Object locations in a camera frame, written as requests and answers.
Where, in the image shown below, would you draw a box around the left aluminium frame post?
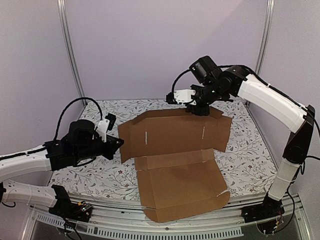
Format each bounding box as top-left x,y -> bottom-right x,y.
57,0 -> 86,97

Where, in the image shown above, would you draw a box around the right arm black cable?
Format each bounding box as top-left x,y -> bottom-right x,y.
170,63 -> 311,116

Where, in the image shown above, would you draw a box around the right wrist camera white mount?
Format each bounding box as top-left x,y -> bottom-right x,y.
165,89 -> 197,106

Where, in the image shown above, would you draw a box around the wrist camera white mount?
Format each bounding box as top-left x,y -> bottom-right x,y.
165,89 -> 197,106
95,113 -> 116,143

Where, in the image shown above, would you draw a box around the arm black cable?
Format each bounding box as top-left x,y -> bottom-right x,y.
170,63 -> 311,116
53,96 -> 104,146

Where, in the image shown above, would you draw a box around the right aluminium frame post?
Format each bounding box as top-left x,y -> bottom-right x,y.
244,0 -> 275,107

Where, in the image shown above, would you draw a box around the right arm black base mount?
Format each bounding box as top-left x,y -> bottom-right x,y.
241,195 -> 285,235

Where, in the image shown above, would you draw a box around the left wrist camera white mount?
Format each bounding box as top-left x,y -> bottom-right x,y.
95,113 -> 116,143

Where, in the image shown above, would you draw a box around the front aluminium rail base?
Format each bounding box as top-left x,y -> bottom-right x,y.
20,192 -> 313,240

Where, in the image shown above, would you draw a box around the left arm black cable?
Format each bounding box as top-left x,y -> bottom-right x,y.
53,96 -> 104,146

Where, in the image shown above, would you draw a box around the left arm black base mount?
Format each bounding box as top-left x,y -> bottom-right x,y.
48,185 -> 93,223

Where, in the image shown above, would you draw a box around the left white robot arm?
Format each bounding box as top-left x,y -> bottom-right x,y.
0,119 -> 124,217

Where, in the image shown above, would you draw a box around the brown cardboard box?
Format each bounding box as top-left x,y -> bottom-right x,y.
118,107 -> 232,223

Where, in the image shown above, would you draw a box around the floral patterned table mat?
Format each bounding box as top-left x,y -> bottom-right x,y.
49,99 -> 276,201

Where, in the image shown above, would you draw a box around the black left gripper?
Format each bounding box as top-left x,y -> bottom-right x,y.
74,135 -> 124,162

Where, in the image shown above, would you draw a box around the aluminium frame post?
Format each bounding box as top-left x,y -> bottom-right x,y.
57,0 -> 86,97
244,0 -> 275,107

